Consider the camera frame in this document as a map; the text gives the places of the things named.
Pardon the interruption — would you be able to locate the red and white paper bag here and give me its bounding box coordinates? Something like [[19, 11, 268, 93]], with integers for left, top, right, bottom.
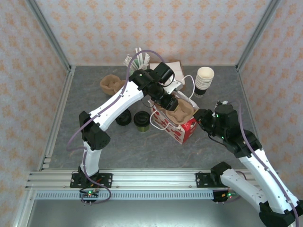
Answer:
[[149, 75, 199, 144]]

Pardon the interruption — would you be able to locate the green paper coffee cup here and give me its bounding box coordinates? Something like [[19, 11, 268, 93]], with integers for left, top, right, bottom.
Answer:
[[136, 122, 151, 133]]

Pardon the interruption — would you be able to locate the mint green straw cup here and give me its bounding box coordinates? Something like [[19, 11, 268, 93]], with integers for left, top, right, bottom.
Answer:
[[129, 59, 141, 71]]

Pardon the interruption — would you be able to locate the white napkin stack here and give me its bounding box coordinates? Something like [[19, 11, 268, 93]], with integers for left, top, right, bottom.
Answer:
[[149, 61, 184, 90]]

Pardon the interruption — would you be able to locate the stack of paper cups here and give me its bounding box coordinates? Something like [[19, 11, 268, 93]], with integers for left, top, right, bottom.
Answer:
[[194, 66, 215, 98]]

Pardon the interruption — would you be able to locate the stack of black lids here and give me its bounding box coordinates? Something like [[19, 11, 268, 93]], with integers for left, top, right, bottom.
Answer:
[[115, 109, 132, 126]]

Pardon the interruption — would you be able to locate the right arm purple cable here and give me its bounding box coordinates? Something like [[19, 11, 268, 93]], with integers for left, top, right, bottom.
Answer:
[[223, 99, 299, 227]]

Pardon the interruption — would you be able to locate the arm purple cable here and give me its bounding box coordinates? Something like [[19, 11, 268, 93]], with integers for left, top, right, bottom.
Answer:
[[66, 49, 166, 205], [223, 99, 299, 227]]

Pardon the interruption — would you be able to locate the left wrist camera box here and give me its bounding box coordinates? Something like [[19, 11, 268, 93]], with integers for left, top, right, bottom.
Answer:
[[164, 79, 185, 95]]

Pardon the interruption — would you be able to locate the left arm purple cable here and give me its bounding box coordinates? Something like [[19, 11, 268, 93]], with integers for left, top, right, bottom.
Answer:
[[66, 49, 166, 205]]

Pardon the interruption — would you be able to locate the aluminium frame cross rail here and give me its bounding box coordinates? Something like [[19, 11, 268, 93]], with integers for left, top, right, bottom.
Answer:
[[25, 169, 284, 190]]

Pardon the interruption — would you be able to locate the grey slotted cable duct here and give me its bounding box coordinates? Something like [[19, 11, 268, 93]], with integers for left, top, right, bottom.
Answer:
[[35, 191, 215, 201]]

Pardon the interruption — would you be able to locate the aluminium frame leg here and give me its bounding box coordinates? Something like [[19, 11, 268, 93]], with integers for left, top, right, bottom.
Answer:
[[271, 189, 293, 227], [13, 189, 36, 227]]

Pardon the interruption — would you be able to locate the aluminium frame post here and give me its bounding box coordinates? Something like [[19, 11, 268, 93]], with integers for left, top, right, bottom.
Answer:
[[235, 0, 282, 71], [25, 0, 73, 71]]

